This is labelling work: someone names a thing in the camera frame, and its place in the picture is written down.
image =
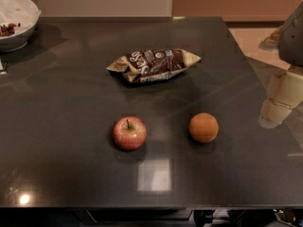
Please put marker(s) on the orange fruit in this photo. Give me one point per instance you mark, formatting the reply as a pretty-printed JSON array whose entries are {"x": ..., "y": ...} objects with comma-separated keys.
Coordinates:
[{"x": 203, "y": 127}]

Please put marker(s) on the red apple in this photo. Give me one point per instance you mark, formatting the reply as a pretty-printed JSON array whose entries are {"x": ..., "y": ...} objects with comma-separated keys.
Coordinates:
[{"x": 130, "y": 133}]

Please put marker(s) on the white bowl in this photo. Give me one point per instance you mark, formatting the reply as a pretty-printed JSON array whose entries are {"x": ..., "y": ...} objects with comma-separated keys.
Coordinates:
[{"x": 18, "y": 19}]

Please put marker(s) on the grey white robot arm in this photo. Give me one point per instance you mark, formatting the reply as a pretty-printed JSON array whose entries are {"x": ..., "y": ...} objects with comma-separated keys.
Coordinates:
[{"x": 285, "y": 90}]

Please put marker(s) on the brown snack bag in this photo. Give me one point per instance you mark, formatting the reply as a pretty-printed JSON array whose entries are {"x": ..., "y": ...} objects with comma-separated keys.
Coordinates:
[{"x": 150, "y": 65}]

